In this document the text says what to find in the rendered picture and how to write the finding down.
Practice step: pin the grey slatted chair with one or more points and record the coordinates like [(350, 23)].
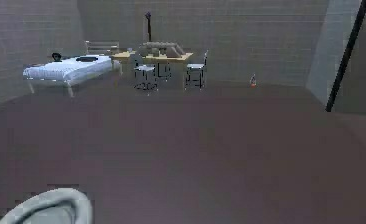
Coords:
[(102, 47)]

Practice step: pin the black flat object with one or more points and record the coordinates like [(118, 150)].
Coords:
[(86, 59)]

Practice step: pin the small red white bottle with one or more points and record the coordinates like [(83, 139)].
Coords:
[(253, 81)]

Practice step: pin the yellow wooden table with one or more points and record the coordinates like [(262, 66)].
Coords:
[(166, 58)]

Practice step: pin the black door frame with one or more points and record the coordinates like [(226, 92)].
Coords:
[(347, 55)]

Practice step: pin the white chair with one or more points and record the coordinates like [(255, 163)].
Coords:
[(144, 70), (196, 70)]

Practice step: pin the brown lumpy object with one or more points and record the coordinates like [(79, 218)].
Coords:
[(164, 48)]

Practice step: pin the black floor lamp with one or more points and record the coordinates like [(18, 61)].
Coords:
[(148, 26)]

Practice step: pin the white low table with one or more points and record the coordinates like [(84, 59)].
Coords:
[(66, 69)]

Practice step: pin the small black round object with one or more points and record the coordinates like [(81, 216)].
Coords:
[(56, 56)]

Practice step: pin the small grey cup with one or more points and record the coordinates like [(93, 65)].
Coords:
[(129, 50)]

